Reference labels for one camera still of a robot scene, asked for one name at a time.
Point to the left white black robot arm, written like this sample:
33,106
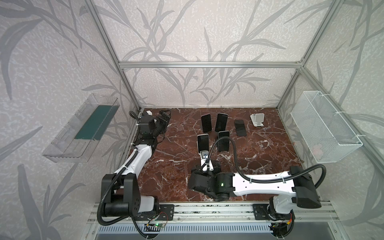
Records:
120,191

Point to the white wire mesh basket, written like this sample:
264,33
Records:
325,131

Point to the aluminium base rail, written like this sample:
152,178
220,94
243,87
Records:
242,212

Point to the black mounting plate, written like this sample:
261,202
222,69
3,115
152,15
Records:
266,212
166,212

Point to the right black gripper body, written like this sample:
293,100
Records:
197,174

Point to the white framed phone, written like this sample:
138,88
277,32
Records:
203,143

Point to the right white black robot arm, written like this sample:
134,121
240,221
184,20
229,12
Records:
296,187

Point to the black phone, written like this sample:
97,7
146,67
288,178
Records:
206,123
221,122
240,128
223,145

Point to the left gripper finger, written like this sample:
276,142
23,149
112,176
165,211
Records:
165,122
165,114

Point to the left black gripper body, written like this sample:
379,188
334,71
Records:
156,124

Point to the white phone stand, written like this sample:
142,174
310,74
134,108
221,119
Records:
257,119

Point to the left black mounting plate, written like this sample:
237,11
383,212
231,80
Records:
166,212

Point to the green circuit board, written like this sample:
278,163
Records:
155,226

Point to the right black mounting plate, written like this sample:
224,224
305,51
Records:
266,212

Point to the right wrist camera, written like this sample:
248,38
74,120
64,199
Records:
206,164

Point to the clear plastic wall bin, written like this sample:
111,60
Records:
79,138

